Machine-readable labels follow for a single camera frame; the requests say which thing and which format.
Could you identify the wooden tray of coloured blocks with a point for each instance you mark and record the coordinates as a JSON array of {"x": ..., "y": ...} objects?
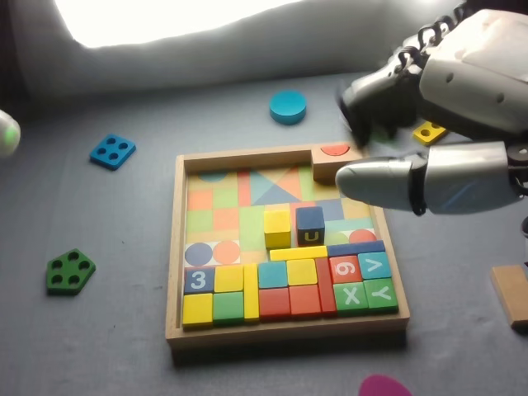
[{"x": 288, "y": 334}]

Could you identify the yellow cube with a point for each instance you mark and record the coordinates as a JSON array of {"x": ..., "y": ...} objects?
[{"x": 277, "y": 227}]

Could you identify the green pentagon five-hole piece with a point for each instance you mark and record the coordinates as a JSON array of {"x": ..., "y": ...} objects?
[{"x": 70, "y": 271}]

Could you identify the magenta round disc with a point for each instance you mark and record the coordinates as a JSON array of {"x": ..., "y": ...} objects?
[{"x": 383, "y": 387}]

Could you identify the yellow two-hole piece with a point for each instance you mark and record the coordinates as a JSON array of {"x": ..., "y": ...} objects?
[{"x": 428, "y": 134}]

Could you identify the grey table cloth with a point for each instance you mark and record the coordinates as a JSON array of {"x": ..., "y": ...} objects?
[{"x": 103, "y": 206}]

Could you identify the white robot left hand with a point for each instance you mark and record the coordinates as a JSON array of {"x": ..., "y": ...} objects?
[{"x": 7, "y": 134}]

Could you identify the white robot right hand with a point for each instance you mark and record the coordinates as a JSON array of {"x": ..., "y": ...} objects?
[{"x": 466, "y": 82}]

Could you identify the wooden block with red semicircle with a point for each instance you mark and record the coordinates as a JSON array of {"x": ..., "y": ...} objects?
[{"x": 330, "y": 165}]

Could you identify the dark blue U cube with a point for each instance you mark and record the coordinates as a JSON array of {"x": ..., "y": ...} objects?
[{"x": 310, "y": 224}]

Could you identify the white backdrop sheet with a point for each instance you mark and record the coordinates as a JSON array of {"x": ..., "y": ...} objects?
[{"x": 206, "y": 62}]

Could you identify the blue square four-hole piece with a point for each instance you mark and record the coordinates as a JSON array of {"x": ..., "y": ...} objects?
[{"x": 112, "y": 152}]

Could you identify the blue round disc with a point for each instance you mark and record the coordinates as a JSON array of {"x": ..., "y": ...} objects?
[{"x": 288, "y": 106}]

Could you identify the plain wooden board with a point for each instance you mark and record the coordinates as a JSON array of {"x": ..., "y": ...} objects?
[{"x": 511, "y": 297}]

